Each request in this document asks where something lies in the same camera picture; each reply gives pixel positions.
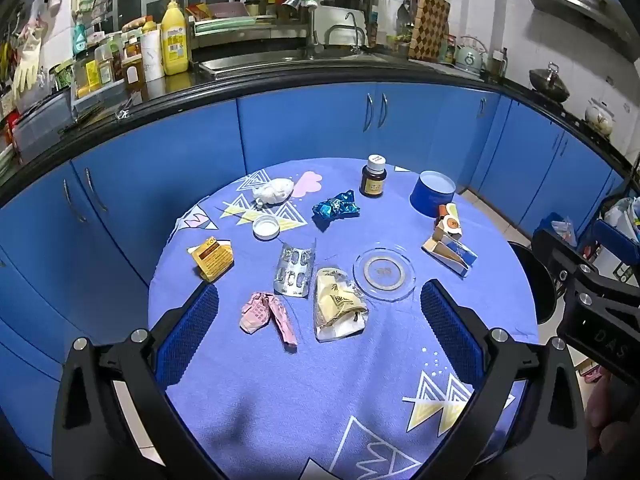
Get white round lid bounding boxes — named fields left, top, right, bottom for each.
left=252, top=215, right=281, bottom=241

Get silver blister pack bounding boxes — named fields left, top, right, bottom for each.
left=273, top=240, right=318, bottom=298

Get glass oil bottle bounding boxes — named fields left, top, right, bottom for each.
left=487, top=47, right=508, bottom=83

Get blue printed tablecloth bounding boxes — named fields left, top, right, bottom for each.
left=147, top=157, right=541, bottom=480

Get grey bin with blue bag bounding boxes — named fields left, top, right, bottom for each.
left=537, top=212, right=581, bottom=248

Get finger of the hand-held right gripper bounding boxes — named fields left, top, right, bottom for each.
left=531, top=229, right=601, bottom=286

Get brown medicine bottle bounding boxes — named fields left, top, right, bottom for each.
left=360, top=154, right=388, bottom=198

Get clear plastic storage box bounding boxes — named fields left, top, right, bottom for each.
left=15, top=90, right=73, bottom=156

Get mint green kettle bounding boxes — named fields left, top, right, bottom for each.
left=454, top=36, right=487, bottom=73

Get green plastic tray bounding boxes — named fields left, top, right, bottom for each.
left=192, top=15, right=276, bottom=36

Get blue kitchen cabinets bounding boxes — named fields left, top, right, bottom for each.
left=0, top=80, right=631, bottom=411

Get white tissue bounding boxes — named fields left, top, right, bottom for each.
left=251, top=178, right=294, bottom=206

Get yellow and clear wrapper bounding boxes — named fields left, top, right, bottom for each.
left=313, top=266, right=370, bottom=343

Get stainless steel sink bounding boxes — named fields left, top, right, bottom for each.
left=197, top=50, right=396, bottom=78

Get white plastic bag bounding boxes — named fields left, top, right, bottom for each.
left=602, top=197, right=640, bottom=241

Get blue round container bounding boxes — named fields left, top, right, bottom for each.
left=409, top=170, right=457, bottom=219

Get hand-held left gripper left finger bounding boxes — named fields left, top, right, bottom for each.
left=51, top=281, right=223, bottom=480

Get pale rubber glove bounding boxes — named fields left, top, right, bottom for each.
left=12, top=27, right=46, bottom=101

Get chrome kitchen faucet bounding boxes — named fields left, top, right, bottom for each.
left=281, top=0, right=326, bottom=58

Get yellow dish soap bottle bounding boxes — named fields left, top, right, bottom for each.
left=160, top=0, right=191, bottom=77

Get blue and white carton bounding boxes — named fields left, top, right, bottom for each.
left=421, top=237, right=478, bottom=278

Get row of condiment jars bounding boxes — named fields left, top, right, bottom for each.
left=72, top=30, right=146, bottom=96

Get white ceramic pot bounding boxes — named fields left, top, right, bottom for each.
left=585, top=100, right=615, bottom=136

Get pink paper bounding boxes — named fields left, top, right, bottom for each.
left=239, top=291, right=299, bottom=353

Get checkered wooden cutting board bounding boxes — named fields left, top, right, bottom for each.
left=408, top=0, right=451, bottom=63

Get steel range hood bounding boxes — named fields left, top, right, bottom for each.
left=525, top=0, right=626, bottom=36

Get white marbled cup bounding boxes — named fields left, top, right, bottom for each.
left=141, top=30, right=165, bottom=81

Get black wok with lid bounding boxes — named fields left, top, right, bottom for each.
left=529, top=62, right=571, bottom=102

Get clear round dish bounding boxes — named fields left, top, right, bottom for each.
left=353, top=248, right=417, bottom=303

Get small yellow box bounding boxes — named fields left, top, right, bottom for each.
left=187, top=236, right=235, bottom=282

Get person's right hand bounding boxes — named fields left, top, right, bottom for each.
left=585, top=376, right=640, bottom=466

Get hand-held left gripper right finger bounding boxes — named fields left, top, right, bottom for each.
left=415, top=279, right=588, bottom=480

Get black trash bin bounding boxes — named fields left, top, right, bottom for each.
left=507, top=241, right=558, bottom=326

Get blue foil wrapper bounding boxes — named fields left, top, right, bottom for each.
left=312, top=189, right=361, bottom=222

